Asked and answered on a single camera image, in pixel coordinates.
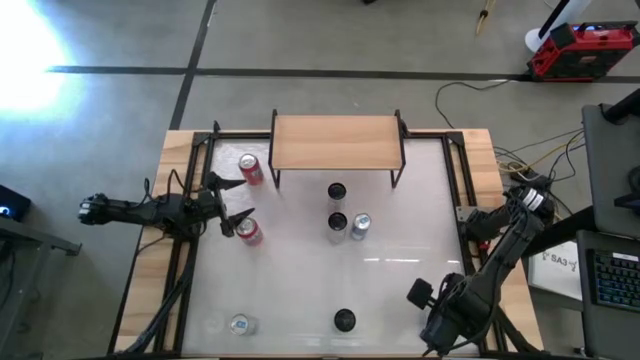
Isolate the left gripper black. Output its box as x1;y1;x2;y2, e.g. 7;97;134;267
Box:
189;171;257;239

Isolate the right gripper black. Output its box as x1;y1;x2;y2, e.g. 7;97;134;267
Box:
407;277;484;356

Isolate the white Celsius Tropical Vibe can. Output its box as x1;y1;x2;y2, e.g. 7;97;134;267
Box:
333;307;358;334

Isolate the slim white black-topped Celsius can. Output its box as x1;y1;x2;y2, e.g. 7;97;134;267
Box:
326;181;348;214

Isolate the white Celsius Peach Vibe can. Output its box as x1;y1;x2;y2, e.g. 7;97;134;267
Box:
327;211;349;245

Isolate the blue silver slim drink can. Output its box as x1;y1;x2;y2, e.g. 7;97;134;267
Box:
349;212;373;242
228;312;259;337

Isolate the red Fanta strawberry can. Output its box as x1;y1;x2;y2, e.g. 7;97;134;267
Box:
237;152;265;187
234;216;265;248

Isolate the white paper sign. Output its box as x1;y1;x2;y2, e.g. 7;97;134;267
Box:
527;239;584;301

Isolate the black diagonal desk bar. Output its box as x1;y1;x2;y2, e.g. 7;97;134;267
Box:
518;205;604;259

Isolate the black power strip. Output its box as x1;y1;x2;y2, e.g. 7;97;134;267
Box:
509;168;551;190

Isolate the grey desk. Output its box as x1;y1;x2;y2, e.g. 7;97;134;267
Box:
0;214;84;360
574;229;640;360

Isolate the black backlit keyboard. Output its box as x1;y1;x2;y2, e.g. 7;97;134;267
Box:
589;248;640;314

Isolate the black device with blue light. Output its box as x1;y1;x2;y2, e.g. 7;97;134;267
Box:
0;183;32;224

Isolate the small black desk item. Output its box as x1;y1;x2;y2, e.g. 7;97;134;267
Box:
613;192;640;211

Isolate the grey side table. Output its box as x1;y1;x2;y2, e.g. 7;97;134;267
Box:
582;102;640;239

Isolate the black monitor pole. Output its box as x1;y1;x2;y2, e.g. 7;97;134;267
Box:
602;87;640;126

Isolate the white floor stand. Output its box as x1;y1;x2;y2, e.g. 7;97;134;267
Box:
523;0;594;54

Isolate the red and black toolbox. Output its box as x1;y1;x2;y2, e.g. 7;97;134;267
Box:
526;20;640;84

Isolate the black metal table frame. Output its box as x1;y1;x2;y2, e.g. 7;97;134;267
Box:
107;119;544;359

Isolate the wooden shelf with black frame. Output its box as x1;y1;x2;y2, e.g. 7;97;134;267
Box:
268;108;409;191

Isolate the yellow cable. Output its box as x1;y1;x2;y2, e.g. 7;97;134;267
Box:
497;134;585;174

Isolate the black floor cable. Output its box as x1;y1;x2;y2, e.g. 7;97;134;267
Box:
433;78;514;130

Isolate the yellow-handled tool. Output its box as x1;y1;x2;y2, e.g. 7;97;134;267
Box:
474;0;499;37

